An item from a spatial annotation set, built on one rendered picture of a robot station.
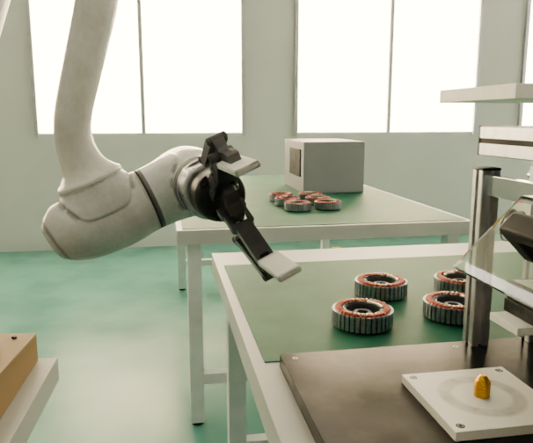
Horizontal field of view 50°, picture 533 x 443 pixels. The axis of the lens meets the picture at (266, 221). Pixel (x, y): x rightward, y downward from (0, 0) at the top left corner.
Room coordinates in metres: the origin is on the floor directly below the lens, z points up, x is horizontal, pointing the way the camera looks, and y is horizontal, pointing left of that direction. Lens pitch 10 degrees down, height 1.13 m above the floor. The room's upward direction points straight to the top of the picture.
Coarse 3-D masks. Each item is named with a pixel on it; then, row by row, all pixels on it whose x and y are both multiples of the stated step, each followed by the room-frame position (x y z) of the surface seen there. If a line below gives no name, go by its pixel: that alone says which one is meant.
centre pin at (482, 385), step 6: (480, 378) 0.67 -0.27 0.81; (486, 378) 0.67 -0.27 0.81; (474, 384) 0.68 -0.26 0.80; (480, 384) 0.67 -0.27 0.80; (486, 384) 0.67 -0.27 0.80; (474, 390) 0.68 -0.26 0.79; (480, 390) 0.67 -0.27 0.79; (486, 390) 0.67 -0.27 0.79; (480, 396) 0.67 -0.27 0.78; (486, 396) 0.67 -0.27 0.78
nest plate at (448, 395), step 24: (408, 384) 0.71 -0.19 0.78; (432, 384) 0.71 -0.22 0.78; (456, 384) 0.71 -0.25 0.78; (504, 384) 0.71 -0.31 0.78; (432, 408) 0.65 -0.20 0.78; (456, 408) 0.64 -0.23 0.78; (480, 408) 0.64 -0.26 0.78; (504, 408) 0.64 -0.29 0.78; (528, 408) 0.64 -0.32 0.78; (456, 432) 0.59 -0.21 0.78; (480, 432) 0.59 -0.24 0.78; (504, 432) 0.60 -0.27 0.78; (528, 432) 0.60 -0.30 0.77
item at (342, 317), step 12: (348, 300) 1.05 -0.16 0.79; (360, 300) 1.05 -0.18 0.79; (372, 300) 1.05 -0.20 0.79; (336, 312) 0.99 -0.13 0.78; (348, 312) 0.98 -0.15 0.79; (360, 312) 1.02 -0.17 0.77; (372, 312) 1.03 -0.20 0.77; (384, 312) 0.98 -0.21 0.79; (336, 324) 0.99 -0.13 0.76; (348, 324) 0.97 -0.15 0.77; (360, 324) 0.96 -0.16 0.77; (372, 324) 0.96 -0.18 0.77; (384, 324) 0.97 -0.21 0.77
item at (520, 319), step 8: (504, 304) 0.72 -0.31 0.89; (512, 304) 0.70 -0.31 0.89; (520, 304) 0.69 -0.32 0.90; (496, 312) 0.71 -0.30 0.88; (504, 312) 0.71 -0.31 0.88; (512, 312) 0.70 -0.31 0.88; (520, 312) 0.68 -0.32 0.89; (528, 312) 0.67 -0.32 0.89; (496, 320) 0.69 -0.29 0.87; (504, 320) 0.68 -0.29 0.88; (512, 320) 0.68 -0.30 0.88; (520, 320) 0.68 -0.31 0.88; (528, 320) 0.67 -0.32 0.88; (504, 328) 0.68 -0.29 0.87; (512, 328) 0.66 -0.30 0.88; (520, 328) 0.65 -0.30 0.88; (528, 328) 0.65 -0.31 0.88
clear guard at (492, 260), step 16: (512, 208) 0.46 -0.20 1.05; (528, 208) 0.44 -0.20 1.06; (496, 224) 0.46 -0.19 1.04; (480, 240) 0.46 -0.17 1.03; (496, 240) 0.44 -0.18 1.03; (464, 256) 0.45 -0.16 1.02; (480, 256) 0.44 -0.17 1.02; (496, 256) 0.42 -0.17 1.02; (512, 256) 0.41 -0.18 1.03; (464, 272) 0.44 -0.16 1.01; (480, 272) 0.42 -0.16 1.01; (496, 272) 0.41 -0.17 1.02; (512, 272) 0.39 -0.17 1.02; (528, 272) 0.38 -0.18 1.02; (496, 288) 0.40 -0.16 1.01; (512, 288) 0.38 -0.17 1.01; (528, 288) 0.37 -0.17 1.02; (528, 304) 0.36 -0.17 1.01
